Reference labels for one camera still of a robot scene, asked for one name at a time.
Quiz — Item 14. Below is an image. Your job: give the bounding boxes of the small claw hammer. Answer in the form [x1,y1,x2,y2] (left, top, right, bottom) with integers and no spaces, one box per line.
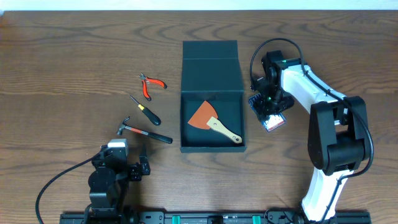
[117,116,173,144]

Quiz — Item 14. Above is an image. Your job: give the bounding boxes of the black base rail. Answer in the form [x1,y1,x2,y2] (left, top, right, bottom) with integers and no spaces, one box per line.
[59,210,373,224]

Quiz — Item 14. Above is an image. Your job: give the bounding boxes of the blue screwdriver set card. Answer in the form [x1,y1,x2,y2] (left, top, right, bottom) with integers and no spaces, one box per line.
[248,93,286,132]

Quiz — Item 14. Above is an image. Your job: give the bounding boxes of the dark green open box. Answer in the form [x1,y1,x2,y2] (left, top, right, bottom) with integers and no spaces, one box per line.
[180,40,246,153]

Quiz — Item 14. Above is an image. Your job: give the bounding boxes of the red handled pliers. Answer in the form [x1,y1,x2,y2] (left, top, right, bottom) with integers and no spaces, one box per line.
[139,73,167,101]

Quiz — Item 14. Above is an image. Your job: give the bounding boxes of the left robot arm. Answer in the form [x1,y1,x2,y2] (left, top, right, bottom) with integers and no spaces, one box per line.
[82,145,150,223]

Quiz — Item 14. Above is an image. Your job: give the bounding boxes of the orange scraper wooden handle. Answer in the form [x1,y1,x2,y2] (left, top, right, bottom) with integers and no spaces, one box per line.
[188,101,243,144]

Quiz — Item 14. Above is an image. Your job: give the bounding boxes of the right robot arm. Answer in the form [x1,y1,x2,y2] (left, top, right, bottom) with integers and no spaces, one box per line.
[249,52,374,223]

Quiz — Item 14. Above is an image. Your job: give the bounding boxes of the black handled screwdriver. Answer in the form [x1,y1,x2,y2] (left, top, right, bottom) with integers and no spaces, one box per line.
[129,95,161,126]

